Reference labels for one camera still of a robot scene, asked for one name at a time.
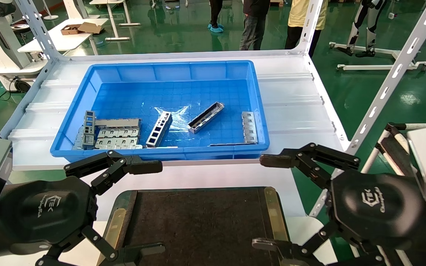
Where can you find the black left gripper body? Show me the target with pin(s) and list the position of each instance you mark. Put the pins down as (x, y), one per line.
(46, 210)

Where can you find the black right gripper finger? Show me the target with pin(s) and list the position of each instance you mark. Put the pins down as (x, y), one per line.
(309, 159)
(320, 251)

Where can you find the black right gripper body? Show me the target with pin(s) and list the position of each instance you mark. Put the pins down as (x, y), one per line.
(379, 208)

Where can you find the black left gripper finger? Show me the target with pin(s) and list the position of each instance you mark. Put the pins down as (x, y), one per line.
(98, 244)
(124, 164)

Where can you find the silver metal channel part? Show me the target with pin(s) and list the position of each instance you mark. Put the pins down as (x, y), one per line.
(205, 117)

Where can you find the silver ladder-shaped metal part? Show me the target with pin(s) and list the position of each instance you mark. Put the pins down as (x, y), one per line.
(159, 130)

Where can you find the silver metal part with tabs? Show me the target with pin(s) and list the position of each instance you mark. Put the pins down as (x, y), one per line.
(250, 127)

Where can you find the black container with brass edges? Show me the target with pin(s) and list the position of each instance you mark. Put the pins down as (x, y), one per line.
(198, 225)

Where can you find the flat silver tabbed plate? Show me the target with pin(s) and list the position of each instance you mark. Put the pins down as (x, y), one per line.
(118, 143)
(118, 132)

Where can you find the long grey metal bar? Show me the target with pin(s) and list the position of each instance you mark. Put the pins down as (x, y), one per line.
(118, 122)

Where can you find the small leaning grey metal piece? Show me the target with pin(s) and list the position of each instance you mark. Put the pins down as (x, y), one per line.
(78, 140)

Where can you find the thin silver metal strip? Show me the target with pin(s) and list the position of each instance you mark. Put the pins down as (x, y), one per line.
(227, 144)

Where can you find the blue plastic bin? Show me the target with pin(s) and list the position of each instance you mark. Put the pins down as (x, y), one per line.
(183, 92)

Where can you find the white wheeled robot stand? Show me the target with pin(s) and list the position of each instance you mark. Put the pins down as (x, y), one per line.
(379, 67)

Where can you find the white perforated rack upright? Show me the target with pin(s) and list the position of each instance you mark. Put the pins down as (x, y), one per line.
(37, 26)
(311, 26)
(394, 72)

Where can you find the white work table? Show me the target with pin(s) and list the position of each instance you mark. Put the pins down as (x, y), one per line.
(61, 40)

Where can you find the person in yellow shirt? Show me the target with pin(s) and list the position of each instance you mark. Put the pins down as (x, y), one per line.
(298, 18)

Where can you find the open cardboard box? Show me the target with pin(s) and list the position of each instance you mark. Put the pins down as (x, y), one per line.
(81, 28)

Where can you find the person in grey jeans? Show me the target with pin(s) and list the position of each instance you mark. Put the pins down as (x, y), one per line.
(253, 26)

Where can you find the black white humanoid robot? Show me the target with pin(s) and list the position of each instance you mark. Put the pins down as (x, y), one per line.
(370, 26)

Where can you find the white machine base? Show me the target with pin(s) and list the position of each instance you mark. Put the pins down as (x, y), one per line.
(2, 48)

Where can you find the person in dark trousers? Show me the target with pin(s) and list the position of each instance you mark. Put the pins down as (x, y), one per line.
(216, 14)

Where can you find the upright grey metal bracket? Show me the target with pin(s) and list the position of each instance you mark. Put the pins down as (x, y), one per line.
(89, 127)

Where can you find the white tube frame black clamps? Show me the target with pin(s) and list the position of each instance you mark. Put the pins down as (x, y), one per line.
(392, 147)

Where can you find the white table with pedestal legs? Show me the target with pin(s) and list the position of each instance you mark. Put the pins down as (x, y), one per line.
(115, 22)

